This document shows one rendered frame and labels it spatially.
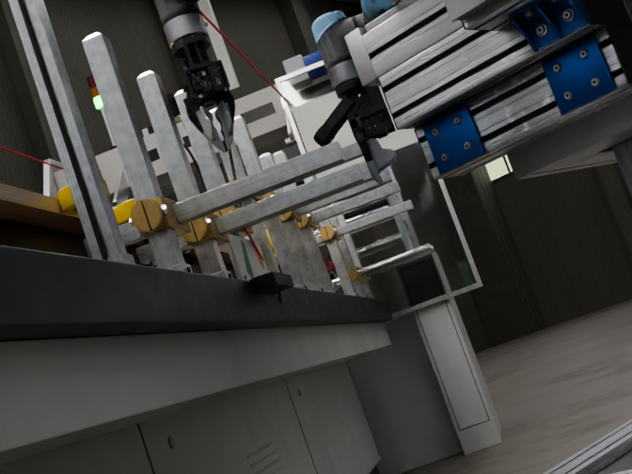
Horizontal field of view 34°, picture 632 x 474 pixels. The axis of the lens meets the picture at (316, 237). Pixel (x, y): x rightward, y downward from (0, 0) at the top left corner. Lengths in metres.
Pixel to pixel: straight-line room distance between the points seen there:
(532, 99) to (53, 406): 0.85
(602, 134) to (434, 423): 2.98
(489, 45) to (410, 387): 3.05
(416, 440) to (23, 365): 3.55
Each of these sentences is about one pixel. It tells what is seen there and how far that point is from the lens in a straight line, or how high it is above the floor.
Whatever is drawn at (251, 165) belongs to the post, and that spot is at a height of 1.05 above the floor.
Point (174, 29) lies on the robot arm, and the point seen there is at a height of 1.17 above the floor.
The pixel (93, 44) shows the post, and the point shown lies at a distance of 1.70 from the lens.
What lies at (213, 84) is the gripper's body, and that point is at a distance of 1.90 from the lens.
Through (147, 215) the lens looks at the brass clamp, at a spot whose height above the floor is 0.80.
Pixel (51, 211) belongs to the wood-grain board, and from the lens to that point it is 1.68.
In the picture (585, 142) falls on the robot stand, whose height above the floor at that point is 0.69.
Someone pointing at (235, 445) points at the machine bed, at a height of 0.41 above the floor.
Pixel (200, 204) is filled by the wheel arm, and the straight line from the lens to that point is 1.64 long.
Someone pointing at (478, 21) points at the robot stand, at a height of 0.87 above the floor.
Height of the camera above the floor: 0.49
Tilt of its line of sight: 7 degrees up
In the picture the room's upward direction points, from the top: 20 degrees counter-clockwise
